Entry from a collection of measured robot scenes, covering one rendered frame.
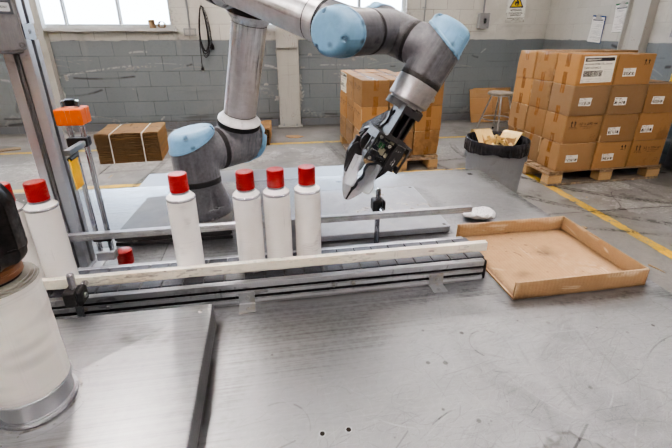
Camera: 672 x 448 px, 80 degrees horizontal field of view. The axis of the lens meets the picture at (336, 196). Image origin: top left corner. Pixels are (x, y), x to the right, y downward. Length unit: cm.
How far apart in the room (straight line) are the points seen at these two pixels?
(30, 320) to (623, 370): 83
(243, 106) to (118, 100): 544
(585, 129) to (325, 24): 366
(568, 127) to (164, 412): 381
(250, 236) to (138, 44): 563
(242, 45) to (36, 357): 75
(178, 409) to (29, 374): 17
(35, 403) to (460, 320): 64
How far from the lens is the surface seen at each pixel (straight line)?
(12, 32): 93
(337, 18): 64
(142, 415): 62
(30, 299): 58
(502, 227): 113
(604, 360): 82
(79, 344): 76
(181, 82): 622
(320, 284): 81
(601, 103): 420
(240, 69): 106
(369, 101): 393
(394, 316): 79
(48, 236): 87
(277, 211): 76
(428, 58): 72
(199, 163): 106
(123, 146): 489
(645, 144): 469
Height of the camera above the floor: 132
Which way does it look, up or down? 22 degrees down
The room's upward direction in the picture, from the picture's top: straight up
